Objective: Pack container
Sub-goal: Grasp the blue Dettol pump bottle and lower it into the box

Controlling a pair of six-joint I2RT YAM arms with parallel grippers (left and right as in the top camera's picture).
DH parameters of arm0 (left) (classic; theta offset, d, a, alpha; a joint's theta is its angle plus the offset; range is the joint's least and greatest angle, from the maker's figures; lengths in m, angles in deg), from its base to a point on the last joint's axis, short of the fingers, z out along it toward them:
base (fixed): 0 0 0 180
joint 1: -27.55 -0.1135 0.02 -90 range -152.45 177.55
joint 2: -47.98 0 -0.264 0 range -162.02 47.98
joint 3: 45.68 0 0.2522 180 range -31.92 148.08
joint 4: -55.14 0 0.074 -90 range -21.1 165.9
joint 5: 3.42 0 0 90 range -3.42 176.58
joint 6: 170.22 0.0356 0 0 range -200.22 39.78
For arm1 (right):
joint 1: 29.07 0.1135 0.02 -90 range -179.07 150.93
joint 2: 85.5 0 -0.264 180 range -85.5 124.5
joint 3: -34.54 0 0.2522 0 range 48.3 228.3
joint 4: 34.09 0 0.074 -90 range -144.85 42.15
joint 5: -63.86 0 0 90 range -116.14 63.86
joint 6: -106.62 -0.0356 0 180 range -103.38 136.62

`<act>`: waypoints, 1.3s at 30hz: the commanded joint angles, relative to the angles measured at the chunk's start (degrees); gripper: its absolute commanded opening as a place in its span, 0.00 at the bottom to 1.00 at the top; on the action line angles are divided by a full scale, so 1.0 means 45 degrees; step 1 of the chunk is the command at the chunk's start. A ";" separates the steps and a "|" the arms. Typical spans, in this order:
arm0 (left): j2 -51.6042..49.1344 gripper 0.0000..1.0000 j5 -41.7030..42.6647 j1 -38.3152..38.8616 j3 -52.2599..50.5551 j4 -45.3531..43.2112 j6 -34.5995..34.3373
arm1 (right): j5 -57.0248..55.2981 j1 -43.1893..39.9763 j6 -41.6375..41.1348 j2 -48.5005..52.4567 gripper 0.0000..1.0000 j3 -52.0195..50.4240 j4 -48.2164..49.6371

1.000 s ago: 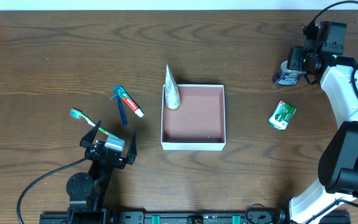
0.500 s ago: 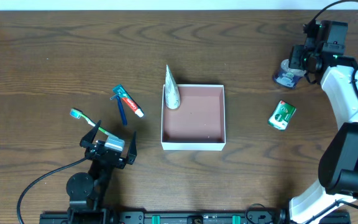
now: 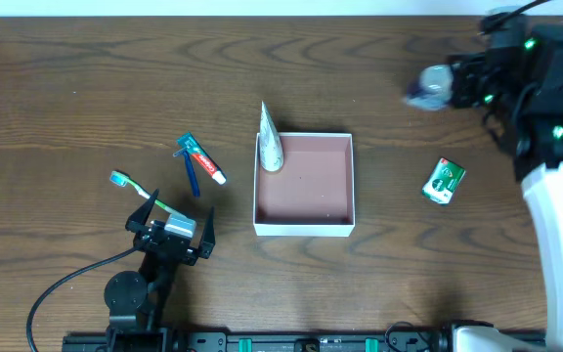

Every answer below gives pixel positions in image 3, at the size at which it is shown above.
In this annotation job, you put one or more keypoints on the green white toothbrush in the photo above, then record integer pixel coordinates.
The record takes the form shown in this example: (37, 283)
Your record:
(123, 180)

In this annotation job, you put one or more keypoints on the white Pantene conditioner tube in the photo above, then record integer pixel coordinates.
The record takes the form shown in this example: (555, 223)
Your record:
(270, 145)

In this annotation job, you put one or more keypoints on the green Dettol soap bar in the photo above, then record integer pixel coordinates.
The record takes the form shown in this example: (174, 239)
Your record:
(443, 181)

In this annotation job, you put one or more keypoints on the black mounting rail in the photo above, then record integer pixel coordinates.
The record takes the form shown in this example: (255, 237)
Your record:
(402, 336)

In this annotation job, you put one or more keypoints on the white cardboard box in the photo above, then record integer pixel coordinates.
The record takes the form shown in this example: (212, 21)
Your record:
(313, 195)

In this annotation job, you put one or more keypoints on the blue disposable razor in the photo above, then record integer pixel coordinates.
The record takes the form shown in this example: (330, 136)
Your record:
(183, 153)

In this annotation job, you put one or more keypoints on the red Colgate toothpaste tube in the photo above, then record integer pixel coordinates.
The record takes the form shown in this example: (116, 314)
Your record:
(195, 149)

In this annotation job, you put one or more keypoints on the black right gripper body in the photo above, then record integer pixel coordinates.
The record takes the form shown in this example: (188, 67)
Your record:
(460, 81)

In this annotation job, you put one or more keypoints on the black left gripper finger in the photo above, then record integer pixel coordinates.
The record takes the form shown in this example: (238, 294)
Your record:
(207, 240)
(137, 221)

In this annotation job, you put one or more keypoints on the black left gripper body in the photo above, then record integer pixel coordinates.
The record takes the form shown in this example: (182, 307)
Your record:
(165, 241)

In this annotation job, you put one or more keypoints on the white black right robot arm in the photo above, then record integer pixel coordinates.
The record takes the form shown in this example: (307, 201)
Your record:
(519, 79)

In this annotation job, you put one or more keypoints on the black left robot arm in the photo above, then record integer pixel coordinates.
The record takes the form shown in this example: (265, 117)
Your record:
(136, 299)

